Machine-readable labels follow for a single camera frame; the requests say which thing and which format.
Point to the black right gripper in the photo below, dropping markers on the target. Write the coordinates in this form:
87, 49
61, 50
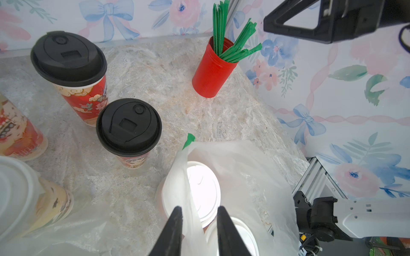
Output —
328, 21

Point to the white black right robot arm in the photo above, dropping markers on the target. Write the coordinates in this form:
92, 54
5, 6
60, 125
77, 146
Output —
329, 218

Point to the green straw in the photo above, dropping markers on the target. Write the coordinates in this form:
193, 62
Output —
189, 140

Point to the back black-lid red cup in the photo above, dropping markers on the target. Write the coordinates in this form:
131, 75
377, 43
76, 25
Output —
77, 68

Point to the black-lid red cup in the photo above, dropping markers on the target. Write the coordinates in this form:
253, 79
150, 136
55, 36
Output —
77, 68
129, 129

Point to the green wrapped straws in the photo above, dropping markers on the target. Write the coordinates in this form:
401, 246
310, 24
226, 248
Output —
225, 46

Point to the clear plastic carrier bag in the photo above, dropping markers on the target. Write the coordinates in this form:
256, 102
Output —
256, 196

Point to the red straw holder cup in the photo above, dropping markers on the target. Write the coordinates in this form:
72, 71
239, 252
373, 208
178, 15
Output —
211, 73

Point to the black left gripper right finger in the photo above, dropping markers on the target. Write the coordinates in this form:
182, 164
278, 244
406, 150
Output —
229, 241

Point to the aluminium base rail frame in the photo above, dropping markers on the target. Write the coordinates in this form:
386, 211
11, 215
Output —
316, 183

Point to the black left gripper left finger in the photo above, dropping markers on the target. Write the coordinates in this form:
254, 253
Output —
169, 242

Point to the front black-lid red cup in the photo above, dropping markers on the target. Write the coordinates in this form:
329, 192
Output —
129, 129

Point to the back left white-lid cup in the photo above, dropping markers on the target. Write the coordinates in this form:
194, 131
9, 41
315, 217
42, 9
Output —
20, 139

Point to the front left white-lid cup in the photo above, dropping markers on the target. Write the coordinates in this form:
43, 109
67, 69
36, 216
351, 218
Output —
29, 202

